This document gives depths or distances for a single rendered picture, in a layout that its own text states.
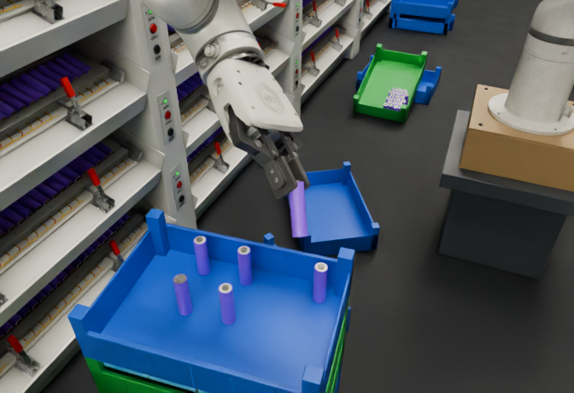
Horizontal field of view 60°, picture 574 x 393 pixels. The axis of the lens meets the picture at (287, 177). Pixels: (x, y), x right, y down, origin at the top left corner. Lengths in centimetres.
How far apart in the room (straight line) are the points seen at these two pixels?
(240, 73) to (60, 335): 72
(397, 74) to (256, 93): 151
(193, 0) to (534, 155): 82
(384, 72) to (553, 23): 104
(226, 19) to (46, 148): 42
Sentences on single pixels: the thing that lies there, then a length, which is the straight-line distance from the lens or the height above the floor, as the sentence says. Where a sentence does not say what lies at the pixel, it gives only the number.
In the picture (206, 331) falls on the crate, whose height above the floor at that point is 40.
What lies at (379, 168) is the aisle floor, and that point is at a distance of 165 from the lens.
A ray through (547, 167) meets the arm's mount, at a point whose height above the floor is 33.
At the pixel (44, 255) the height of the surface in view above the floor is 30.
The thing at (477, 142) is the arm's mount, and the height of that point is 36.
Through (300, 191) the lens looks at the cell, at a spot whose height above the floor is 60.
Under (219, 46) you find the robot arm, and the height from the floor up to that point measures 72.
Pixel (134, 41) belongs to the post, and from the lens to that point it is 102.
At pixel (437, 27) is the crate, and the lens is 277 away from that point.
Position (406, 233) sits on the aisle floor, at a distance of 142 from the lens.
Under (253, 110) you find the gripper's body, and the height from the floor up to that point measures 68.
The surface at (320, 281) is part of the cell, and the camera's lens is 67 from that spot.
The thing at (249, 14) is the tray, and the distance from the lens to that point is 143.
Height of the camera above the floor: 95
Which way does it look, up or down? 37 degrees down
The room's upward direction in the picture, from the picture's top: straight up
